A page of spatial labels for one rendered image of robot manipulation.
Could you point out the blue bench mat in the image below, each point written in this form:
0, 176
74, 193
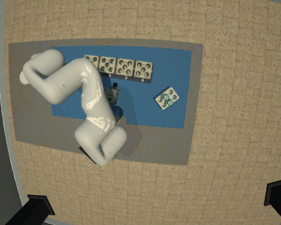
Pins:
136, 100

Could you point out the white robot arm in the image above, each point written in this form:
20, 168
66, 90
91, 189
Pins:
56, 82

